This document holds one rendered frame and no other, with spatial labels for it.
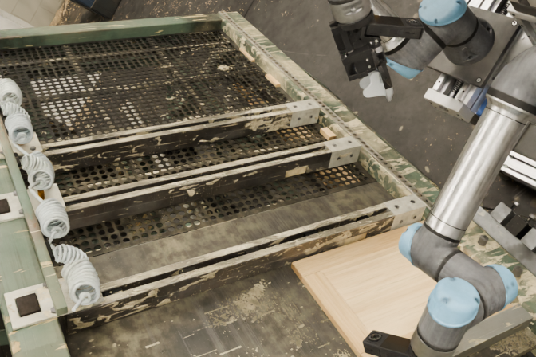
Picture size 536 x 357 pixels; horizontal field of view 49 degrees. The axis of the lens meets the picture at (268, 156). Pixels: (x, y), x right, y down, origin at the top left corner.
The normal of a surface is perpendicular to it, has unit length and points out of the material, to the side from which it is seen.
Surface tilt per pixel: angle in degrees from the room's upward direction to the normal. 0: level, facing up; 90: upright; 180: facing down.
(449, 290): 55
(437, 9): 8
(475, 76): 0
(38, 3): 90
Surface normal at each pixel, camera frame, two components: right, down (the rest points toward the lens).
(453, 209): -0.41, 0.07
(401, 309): 0.15, -0.80
